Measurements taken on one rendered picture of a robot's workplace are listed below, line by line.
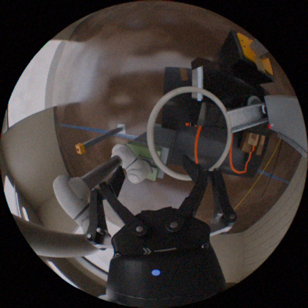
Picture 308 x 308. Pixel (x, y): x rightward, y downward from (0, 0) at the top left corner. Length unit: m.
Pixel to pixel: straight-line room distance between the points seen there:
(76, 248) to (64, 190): 0.30
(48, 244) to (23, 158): 6.23
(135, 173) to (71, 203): 0.55
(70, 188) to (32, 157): 5.97
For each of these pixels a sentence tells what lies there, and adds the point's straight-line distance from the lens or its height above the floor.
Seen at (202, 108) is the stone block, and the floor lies 0.79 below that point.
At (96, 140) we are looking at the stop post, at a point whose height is 0.74.
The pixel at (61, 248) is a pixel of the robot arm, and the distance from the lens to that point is 0.20.
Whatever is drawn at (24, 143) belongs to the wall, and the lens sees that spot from 6.21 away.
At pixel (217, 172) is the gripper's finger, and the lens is 0.15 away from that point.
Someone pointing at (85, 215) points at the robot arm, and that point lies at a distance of 0.46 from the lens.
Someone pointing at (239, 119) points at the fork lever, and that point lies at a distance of 0.68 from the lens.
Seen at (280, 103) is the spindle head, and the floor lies 1.30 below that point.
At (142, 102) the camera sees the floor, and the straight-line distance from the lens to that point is 1.84.
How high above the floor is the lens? 1.68
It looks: 58 degrees down
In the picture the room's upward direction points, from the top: 145 degrees counter-clockwise
